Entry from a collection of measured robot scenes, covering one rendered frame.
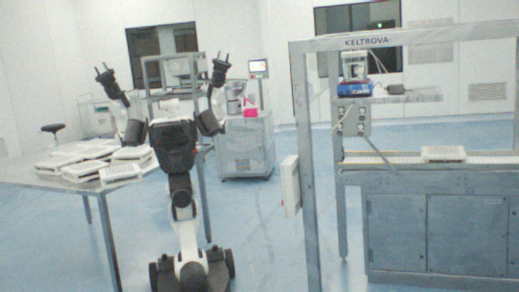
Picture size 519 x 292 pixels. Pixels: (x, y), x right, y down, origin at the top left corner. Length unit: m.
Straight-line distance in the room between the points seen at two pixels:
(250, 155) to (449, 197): 2.82
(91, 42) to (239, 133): 4.53
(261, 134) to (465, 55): 3.99
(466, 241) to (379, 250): 0.52
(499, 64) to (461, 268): 5.36
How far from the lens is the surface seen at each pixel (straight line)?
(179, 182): 2.69
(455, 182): 2.87
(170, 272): 3.24
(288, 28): 7.82
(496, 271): 3.17
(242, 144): 5.22
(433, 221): 3.00
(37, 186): 3.36
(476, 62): 8.02
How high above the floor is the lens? 1.65
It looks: 13 degrees down
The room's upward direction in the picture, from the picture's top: 5 degrees counter-clockwise
